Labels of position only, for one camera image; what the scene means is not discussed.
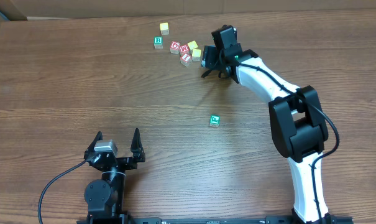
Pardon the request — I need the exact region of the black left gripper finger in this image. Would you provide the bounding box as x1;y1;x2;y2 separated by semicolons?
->
86;131;103;153
131;128;144;157

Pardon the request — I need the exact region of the yellow wooden block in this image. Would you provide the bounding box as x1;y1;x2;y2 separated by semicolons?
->
191;49;201;62
187;40;198;52
159;22;170;35

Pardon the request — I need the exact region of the red M wooden block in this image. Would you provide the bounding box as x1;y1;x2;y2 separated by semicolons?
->
178;44;190;56

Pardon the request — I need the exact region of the green letter wooden block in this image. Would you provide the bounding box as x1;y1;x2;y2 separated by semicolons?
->
209;114;221;127

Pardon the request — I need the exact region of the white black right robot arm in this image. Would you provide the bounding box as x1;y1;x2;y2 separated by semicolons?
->
201;25;329;223

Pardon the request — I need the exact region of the red I wooden block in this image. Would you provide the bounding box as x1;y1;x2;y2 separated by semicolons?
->
180;54;192;67

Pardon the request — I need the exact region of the red O wooden block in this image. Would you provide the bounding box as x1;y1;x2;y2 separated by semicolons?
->
170;41;180;55

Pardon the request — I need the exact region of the green B wooden block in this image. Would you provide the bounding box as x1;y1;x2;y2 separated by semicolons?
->
154;36;163;49

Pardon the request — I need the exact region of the yellow top wooden block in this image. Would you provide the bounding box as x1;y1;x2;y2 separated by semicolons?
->
159;22;170;35

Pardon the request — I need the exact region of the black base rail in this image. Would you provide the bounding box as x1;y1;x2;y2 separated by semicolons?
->
76;214;354;224

